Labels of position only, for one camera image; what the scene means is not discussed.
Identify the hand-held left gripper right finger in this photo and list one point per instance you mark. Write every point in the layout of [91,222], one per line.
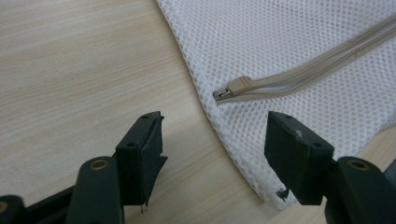
[295,161]

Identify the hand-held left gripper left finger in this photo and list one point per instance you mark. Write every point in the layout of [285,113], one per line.
[137,165]

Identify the beige zipper pull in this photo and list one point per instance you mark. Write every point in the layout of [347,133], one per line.
[239,85]

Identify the white mesh laundry bag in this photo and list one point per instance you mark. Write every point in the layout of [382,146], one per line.
[280,46]

